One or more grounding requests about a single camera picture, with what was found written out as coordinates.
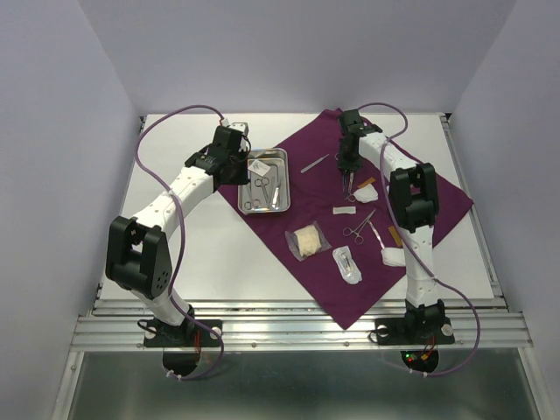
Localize steel bandage scissors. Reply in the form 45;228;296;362
343;186;356;202

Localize white blue label packet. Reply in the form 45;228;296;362
248;159;270;177

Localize small steel scissors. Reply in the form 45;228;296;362
255;176;270;206

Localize stainless steel instrument tray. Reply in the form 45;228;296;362
237;148;291;215

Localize straight steel scissors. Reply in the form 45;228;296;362
243;182;261;211

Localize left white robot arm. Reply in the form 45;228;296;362
105;122;250;347

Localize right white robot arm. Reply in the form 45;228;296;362
337;109;455;346

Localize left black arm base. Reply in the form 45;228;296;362
136;318;222;348

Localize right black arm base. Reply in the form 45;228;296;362
367;299;455;346

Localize purple surgical drape cloth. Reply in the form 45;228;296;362
216;108;476;331

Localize upper orange adhesive strip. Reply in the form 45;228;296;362
358;177;375;188

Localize orange adhesive strip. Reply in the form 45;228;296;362
358;177;375;188
388;226;403;247

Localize white gauze pad centre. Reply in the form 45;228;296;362
353;184;379;203

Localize white gauze pad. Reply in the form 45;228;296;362
353;184;379;203
381;248;406;267

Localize small white gauze roll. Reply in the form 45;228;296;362
332;206;356;215

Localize steel hemostat clamp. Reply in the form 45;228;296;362
342;209;376;245

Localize lower orange adhesive strip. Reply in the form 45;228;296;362
388;226;403;247

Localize bagged beige gloves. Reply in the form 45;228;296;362
284;221;332;262

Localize white gauze pad lower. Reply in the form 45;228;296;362
381;248;406;267

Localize clear suture packet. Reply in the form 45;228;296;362
332;246;362;285

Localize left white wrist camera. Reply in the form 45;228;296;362
229;122;249;137

